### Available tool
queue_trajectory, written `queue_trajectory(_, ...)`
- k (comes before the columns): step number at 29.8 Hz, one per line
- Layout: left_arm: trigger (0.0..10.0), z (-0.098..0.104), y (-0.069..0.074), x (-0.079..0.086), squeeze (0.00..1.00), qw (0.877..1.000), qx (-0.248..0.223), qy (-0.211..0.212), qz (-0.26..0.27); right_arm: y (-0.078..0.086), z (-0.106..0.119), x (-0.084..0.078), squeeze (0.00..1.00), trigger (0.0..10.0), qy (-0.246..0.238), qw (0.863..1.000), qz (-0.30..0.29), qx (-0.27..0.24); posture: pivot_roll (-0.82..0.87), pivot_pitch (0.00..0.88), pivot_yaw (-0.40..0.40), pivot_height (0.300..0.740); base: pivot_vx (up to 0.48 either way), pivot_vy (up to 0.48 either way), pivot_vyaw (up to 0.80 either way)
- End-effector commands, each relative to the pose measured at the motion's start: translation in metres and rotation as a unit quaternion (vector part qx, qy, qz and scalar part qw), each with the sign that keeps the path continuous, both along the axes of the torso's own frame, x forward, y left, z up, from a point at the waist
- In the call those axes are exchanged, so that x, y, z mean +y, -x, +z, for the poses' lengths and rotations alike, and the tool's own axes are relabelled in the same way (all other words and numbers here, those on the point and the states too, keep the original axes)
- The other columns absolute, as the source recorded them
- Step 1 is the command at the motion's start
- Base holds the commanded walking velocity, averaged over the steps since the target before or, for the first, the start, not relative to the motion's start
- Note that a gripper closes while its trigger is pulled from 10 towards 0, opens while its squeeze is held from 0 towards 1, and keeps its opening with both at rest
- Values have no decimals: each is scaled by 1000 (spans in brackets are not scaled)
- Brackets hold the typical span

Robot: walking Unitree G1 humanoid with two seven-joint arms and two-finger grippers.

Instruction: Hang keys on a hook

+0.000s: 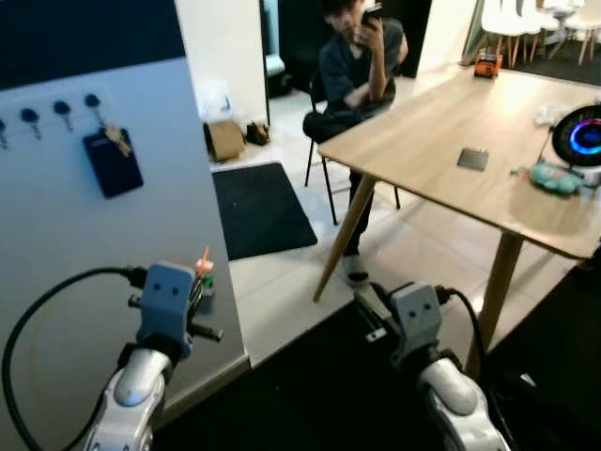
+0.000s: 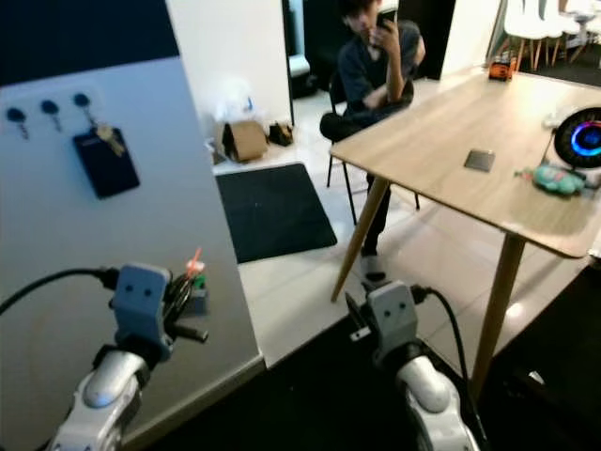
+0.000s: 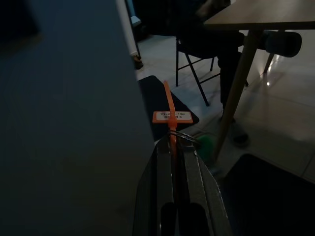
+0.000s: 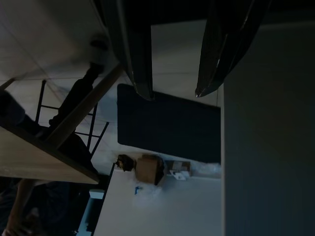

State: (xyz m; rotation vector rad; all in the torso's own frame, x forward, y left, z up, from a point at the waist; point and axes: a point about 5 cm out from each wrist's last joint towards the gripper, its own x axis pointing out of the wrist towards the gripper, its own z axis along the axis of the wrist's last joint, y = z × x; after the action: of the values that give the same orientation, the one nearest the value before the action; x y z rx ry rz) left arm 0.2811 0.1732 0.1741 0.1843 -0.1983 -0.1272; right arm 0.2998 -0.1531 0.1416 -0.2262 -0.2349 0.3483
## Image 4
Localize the wooden table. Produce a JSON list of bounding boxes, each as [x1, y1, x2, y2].
[[0, 61, 124, 185]]

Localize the black floor mat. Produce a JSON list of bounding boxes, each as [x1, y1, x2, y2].
[[117, 83, 221, 163]]

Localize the black metal folding chair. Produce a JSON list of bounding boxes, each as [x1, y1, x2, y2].
[[35, 79, 110, 161]]

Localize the white desk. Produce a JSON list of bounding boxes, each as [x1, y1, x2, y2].
[[97, 162, 226, 236]]

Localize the brown cardboard box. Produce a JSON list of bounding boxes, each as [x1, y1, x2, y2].
[[134, 153, 166, 186]]

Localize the white papers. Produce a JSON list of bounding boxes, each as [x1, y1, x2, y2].
[[168, 160, 192, 180]]

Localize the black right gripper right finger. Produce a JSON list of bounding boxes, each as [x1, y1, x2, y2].
[[194, 0, 272, 99]]

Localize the dark brown bundle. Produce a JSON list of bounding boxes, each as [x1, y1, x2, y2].
[[117, 153, 136, 173]]

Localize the seated person in dark clothes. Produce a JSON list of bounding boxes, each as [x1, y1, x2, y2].
[[0, 61, 105, 236]]

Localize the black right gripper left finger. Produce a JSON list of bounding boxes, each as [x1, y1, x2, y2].
[[105, 0, 155, 102]]

